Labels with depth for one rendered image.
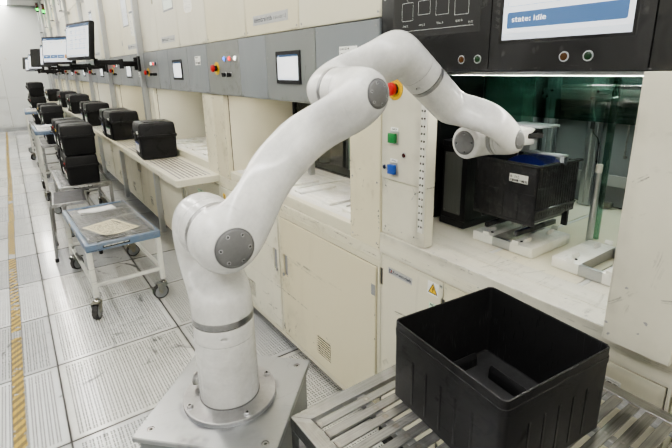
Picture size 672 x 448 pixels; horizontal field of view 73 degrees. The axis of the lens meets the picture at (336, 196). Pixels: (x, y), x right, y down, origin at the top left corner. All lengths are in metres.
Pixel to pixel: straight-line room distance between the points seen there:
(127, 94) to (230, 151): 3.01
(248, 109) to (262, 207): 1.90
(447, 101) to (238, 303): 0.64
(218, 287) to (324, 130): 0.36
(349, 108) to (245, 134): 1.87
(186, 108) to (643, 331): 3.68
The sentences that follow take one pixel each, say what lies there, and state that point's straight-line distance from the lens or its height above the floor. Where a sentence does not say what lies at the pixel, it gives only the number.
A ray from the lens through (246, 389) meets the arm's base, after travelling 1.00.
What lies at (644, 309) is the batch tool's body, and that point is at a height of 0.97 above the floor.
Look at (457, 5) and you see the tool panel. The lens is 1.28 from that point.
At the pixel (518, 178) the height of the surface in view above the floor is 1.10.
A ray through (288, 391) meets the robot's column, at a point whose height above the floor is 0.76.
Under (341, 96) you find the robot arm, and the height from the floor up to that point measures 1.36.
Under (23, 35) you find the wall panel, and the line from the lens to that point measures 14.30.
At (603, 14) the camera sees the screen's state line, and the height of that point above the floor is 1.51.
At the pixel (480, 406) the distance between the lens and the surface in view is 0.83.
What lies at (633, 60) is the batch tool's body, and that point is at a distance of 1.05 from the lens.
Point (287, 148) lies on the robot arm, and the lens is 0.87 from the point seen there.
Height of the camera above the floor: 1.42
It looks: 16 degrees down
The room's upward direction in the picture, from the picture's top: 1 degrees counter-clockwise
